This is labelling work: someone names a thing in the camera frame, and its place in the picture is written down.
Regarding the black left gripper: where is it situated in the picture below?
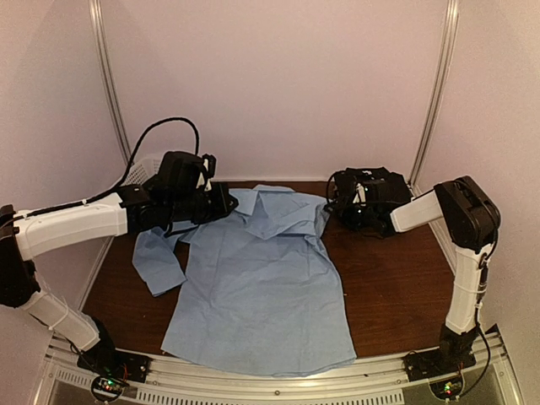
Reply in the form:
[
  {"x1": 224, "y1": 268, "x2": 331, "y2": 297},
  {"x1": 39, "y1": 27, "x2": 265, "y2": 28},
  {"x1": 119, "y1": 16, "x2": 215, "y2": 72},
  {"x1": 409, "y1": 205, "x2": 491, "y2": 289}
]
[{"x1": 168, "y1": 183, "x2": 238, "y2": 225}]

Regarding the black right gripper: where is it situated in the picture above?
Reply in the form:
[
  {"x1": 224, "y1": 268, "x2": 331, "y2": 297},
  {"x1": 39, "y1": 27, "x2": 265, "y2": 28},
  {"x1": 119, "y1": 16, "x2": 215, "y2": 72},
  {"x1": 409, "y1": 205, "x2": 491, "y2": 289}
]
[{"x1": 330, "y1": 195, "x2": 378, "y2": 230}]

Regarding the light blue long sleeve shirt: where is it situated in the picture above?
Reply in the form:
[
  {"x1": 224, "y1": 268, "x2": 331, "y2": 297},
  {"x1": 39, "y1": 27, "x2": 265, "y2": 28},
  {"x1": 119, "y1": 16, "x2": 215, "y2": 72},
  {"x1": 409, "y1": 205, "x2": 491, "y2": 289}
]
[{"x1": 132, "y1": 185, "x2": 356, "y2": 376}]

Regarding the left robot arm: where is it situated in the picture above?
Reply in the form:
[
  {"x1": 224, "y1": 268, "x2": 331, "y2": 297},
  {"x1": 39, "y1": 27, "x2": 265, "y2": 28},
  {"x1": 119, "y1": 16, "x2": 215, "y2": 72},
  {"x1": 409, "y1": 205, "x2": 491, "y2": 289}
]
[{"x1": 1, "y1": 152, "x2": 239, "y2": 375}]

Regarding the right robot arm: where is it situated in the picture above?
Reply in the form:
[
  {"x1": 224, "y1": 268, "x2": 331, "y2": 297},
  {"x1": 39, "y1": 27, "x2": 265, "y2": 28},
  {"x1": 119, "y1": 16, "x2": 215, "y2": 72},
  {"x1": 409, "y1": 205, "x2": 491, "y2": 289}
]
[{"x1": 325, "y1": 168, "x2": 501, "y2": 373}]

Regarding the black folded polo shirt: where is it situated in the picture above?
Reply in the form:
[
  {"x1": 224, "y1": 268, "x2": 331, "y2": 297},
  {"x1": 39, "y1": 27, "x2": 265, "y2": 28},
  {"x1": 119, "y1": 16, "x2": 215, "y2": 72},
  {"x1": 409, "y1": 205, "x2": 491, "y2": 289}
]
[{"x1": 334, "y1": 167, "x2": 412, "y2": 207}]

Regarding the white plastic mesh basket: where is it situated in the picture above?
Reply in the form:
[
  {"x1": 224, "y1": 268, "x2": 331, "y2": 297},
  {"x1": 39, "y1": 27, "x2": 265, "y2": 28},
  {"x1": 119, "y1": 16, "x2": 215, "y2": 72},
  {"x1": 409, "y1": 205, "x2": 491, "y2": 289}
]
[{"x1": 122, "y1": 154, "x2": 163, "y2": 186}]

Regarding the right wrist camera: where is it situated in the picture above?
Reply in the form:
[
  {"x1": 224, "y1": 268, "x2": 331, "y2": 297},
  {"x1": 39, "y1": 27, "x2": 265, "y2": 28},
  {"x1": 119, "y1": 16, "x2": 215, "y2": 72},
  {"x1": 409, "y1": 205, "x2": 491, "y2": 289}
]
[{"x1": 350, "y1": 180, "x2": 382, "y2": 204}]

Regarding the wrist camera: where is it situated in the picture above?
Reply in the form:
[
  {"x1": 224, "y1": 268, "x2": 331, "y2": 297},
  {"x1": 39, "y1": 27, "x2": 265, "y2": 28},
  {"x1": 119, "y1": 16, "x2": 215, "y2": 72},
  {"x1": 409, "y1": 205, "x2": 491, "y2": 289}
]
[
  {"x1": 350, "y1": 180, "x2": 382, "y2": 204},
  {"x1": 197, "y1": 154, "x2": 217, "y2": 192}
]

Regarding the right black camera cable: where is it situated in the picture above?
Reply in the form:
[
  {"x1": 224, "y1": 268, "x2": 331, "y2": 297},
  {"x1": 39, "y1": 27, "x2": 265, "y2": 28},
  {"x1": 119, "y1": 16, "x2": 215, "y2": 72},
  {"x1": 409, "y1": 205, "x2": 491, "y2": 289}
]
[{"x1": 325, "y1": 170, "x2": 347, "y2": 212}]

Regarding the black camera cable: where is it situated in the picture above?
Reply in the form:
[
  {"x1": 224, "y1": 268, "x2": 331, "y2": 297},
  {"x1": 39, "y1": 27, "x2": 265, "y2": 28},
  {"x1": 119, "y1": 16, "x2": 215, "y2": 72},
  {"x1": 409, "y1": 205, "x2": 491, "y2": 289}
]
[
  {"x1": 113, "y1": 117, "x2": 201, "y2": 191},
  {"x1": 325, "y1": 170, "x2": 347, "y2": 212}
]

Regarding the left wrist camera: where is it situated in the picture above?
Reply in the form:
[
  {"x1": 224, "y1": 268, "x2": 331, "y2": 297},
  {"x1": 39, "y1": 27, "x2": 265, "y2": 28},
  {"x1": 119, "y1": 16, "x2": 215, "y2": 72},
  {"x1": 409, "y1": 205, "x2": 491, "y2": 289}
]
[{"x1": 197, "y1": 154, "x2": 217, "y2": 192}]

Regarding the left black camera cable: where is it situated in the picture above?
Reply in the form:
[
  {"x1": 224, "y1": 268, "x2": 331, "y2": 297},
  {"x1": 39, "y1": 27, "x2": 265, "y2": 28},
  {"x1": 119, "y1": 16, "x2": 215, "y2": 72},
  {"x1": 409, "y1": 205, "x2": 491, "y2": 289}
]
[{"x1": 113, "y1": 117, "x2": 201, "y2": 191}]

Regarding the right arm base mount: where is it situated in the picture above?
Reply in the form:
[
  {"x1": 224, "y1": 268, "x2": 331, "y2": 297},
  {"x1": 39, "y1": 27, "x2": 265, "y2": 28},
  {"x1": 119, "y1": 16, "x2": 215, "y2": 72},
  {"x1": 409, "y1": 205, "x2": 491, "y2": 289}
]
[{"x1": 402, "y1": 348, "x2": 476, "y2": 402}]

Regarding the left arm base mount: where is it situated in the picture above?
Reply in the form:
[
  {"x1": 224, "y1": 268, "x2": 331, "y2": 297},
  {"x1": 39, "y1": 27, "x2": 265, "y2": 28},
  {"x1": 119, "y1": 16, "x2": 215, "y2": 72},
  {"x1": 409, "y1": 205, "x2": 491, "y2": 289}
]
[{"x1": 77, "y1": 350, "x2": 151, "y2": 403}]

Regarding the right aluminium frame post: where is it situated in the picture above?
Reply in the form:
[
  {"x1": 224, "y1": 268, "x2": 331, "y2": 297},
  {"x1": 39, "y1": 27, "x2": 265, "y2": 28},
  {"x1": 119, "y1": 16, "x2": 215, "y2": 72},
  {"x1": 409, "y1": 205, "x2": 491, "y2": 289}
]
[{"x1": 408, "y1": 0, "x2": 460, "y2": 190}]

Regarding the aluminium frame post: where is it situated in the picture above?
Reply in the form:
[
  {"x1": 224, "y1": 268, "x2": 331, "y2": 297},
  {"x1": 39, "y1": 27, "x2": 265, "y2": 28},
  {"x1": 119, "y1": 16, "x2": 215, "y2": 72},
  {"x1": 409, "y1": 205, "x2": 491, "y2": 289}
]
[
  {"x1": 408, "y1": 0, "x2": 460, "y2": 190},
  {"x1": 88, "y1": 0, "x2": 132, "y2": 167}
]

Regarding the left aluminium frame post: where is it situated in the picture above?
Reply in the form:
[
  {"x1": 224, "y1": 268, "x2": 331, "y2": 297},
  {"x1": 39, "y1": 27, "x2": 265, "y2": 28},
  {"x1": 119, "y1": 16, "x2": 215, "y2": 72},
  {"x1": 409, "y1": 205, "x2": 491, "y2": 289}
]
[{"x1": 88, "y1": 0, "x2": 132, "y2": 167}]

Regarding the front aluminium rail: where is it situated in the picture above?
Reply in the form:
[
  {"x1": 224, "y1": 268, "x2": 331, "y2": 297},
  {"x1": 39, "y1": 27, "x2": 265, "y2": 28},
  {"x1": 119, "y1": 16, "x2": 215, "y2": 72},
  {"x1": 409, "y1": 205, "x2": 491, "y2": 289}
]
[{"x1": 33, "y1": 332, "x2": 524, "y2": 405}]

